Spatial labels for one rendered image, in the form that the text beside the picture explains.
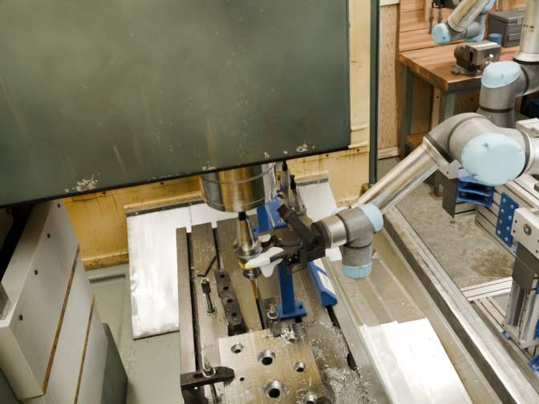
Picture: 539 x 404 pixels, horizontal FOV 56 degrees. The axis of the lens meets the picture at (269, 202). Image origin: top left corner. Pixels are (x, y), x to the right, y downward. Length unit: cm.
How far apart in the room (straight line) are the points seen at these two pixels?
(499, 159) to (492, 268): 204
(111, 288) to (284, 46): 169
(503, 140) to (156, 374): 131
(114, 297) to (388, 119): 269
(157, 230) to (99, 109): 138
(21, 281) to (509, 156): 102
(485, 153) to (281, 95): 53
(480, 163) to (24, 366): 99
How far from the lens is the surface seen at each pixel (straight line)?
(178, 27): 82
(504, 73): 192
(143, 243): 218
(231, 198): 98
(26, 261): 111
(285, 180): 148
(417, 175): 136
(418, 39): 400
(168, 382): 183
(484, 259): 329
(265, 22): 83
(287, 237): 118
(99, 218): 229
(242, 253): 112
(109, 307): 225
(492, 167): 123
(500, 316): 260
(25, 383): 106
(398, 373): 162
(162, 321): 200
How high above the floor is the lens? 199
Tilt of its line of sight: 31 degrees down
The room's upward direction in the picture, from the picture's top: 7 degrees counter-clockwise
